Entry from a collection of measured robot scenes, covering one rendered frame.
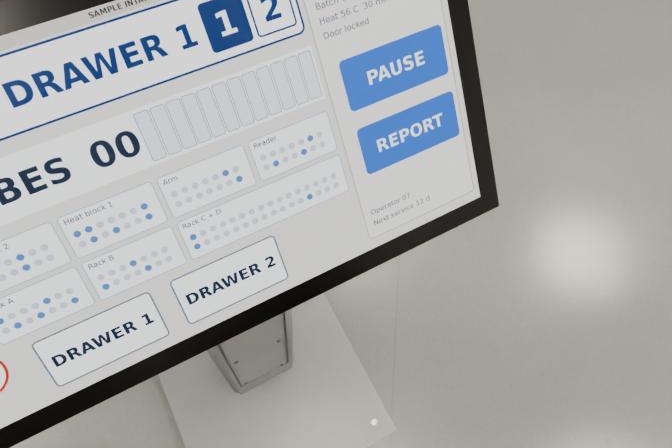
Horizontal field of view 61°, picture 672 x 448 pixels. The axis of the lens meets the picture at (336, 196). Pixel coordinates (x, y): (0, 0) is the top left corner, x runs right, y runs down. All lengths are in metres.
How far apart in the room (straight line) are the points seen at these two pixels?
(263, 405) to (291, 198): 1.00
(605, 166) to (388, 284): 0.80
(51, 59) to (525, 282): 1.43
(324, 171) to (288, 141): 0.04
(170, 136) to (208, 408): 1.08
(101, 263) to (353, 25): 0.27
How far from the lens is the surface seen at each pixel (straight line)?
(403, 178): 0.52
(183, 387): 1.48
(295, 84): 0.46
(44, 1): 0.43
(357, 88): 0.48
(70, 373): 0.52
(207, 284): 0.49
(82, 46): 0.43
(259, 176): 0.47
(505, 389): 1.57
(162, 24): 0.43
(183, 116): 0.44
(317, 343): 1.47
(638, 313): 1.78
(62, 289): 0.48
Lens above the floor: 1.47
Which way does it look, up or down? 63 degrees down
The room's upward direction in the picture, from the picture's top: 7 degrees clockwise
